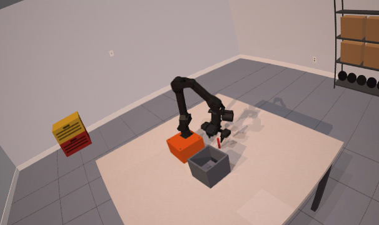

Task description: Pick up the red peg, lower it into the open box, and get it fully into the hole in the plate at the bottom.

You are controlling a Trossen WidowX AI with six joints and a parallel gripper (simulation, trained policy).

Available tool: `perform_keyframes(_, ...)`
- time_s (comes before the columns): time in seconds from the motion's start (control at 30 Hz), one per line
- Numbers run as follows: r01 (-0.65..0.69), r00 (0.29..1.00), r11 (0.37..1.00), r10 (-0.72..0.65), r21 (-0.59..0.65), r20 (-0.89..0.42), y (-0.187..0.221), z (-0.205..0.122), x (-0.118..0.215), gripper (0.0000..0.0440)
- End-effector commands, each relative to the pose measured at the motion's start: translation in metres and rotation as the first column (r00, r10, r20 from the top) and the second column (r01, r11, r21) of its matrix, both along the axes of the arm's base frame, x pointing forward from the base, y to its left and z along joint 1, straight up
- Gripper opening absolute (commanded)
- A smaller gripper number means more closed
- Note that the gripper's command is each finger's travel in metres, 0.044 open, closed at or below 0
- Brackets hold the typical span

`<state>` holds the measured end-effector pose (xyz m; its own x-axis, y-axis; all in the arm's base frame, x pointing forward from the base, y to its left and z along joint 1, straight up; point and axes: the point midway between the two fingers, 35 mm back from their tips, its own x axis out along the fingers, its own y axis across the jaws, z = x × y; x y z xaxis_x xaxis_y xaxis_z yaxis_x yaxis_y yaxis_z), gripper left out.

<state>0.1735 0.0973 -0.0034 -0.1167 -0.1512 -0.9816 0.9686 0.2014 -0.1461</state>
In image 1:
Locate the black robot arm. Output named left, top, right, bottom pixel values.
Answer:
left=170, top=76, right=234, bottom=139

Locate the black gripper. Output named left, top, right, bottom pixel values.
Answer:
left=201, top=120, right=231, bottom=143

